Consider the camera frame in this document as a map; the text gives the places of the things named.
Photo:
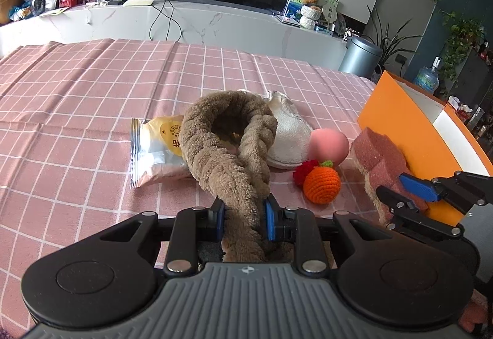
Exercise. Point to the round white fan ornament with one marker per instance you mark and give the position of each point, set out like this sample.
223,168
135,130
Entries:
330,12

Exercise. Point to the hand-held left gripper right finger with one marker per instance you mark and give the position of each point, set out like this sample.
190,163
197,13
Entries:
269,219

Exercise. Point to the pink checkered tablecloth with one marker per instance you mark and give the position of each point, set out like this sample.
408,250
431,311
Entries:
77,92

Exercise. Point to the blue water jug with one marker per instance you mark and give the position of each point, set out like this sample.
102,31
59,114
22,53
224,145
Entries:
426,79

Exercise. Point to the blue and green painting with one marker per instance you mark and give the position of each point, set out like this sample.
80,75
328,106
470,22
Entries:
294,4

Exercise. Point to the decorative plate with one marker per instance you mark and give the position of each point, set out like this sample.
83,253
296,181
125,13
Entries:
340,25

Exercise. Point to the orange crochet fruit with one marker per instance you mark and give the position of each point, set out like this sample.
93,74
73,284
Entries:
321,185

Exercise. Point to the pink sponge block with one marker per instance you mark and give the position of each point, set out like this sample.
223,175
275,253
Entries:
373,154

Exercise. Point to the ivy plant on cabinet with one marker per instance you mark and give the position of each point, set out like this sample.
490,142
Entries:
460,46

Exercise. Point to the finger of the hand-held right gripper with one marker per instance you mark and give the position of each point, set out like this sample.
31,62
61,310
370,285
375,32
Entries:
400,208
418,185

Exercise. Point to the red crochet flower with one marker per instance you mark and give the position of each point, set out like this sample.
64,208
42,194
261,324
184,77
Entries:
302,171

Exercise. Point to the red gift bag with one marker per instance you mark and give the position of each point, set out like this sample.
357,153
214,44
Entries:
458,108

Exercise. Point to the white cloth pouch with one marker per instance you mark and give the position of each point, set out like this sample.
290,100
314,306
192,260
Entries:
289,139

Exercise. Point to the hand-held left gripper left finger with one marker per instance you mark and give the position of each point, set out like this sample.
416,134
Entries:
220,219

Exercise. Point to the pink egg-shaped makeup sponge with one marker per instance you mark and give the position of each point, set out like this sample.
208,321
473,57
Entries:
327,146

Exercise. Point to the wall socket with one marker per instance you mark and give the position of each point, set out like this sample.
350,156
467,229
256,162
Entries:
402,58

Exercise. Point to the long-leaf potted plant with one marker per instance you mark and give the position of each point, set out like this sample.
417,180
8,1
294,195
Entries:
385,42

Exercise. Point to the yellow and white snack packet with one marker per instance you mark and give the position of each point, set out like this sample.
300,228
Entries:
154,154

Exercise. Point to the orange cardboard box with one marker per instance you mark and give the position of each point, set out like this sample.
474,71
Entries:
389,108

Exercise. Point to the grey round trash can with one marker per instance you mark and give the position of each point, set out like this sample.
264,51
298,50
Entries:
358,54

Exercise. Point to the white marble media console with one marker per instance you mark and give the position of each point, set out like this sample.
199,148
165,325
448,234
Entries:
212,23

